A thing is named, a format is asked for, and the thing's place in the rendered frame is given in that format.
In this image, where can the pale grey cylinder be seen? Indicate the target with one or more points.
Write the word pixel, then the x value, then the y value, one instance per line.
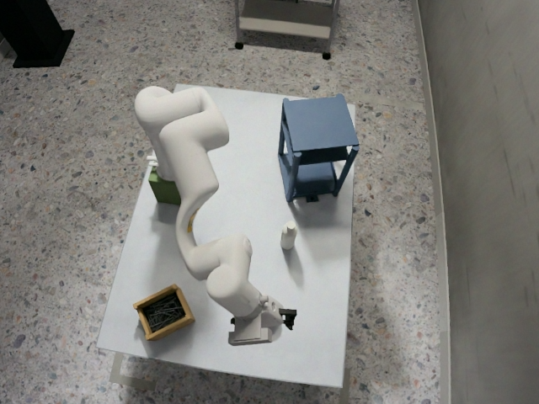
pixel 288 235

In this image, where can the small wooden box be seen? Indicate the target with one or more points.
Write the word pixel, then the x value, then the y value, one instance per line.
pixel 159 310

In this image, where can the blue shelving unit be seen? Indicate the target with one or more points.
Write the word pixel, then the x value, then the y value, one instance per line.
pixel 307 126

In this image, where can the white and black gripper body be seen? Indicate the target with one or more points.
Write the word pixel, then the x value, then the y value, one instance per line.
pixel 270 314

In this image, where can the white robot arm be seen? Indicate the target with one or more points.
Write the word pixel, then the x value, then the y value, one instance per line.
pixel 185 142

